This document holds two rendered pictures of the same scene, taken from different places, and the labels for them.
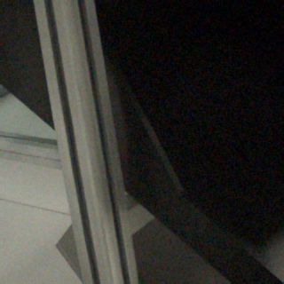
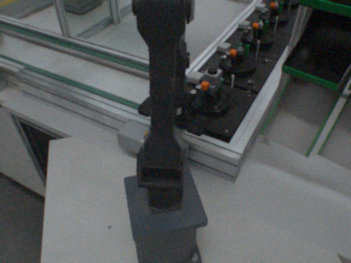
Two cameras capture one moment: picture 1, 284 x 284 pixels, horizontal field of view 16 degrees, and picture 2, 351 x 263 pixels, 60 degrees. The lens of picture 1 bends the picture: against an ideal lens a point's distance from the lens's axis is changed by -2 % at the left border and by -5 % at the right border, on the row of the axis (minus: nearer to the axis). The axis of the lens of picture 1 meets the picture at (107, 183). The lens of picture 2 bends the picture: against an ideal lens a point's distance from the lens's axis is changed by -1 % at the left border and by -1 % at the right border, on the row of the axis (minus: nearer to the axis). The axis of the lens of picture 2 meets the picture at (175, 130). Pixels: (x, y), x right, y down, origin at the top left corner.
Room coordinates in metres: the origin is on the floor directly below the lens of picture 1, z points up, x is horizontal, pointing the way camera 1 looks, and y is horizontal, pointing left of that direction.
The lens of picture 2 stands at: (-0.02, -0.64, 1.59)
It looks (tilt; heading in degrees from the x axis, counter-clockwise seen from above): 43 degrees down; 78
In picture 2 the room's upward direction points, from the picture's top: straight up
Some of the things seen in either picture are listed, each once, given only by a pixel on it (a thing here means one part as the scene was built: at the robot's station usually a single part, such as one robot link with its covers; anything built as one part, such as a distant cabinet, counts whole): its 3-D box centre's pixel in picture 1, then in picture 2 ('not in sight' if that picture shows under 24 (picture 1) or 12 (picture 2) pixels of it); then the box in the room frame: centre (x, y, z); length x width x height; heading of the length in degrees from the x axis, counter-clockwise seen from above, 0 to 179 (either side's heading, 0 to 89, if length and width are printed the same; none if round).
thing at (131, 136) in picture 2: not in sight; (152, 143); (0.06, 0.00, 0.93); 0.21 x 0.07 x 0.06; 139
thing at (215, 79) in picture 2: not in sight; (212, 77); (0.27, 0.12, 1.06); 0.08 x 0.04 x 0.07; 49
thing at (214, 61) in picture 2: not in sight; (239, 56); (0.43, 0.30, 1.01); 0.24 x 0.24 x 0.13; 49
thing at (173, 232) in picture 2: not in sight; (164, 223); (0.04, -0.28, 0.96); 0.15 x 0.15 x 0.20; 1
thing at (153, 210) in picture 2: not in sight; (163, 188); (0.04, -0.28, 1.09); 0.07 x 0.07 x 0.06; 1
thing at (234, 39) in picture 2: not in sight; (259, 30); (0.59, 0.48, 1.01); 0.24 x 0.24 x 0.13; 49
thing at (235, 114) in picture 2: not in sight; (209, 104); (0.26, 0.11, 0.96); 0.24 x 0.24 x 0.02; 49
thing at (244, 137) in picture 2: not in sight; (254, 54); (0.58, 0.47, 0.91); 1.24 x 0.33 x 0.10; 49
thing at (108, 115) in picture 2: not in sight; (114, 116); (-0.04, 0.18, 0.91); 0.89 x 0.06 x 0.11; 139
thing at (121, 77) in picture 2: not in sight; (138, 87); (0.05, 0.32, 0.91); 0.84 x 0.28 x 0.10; 139
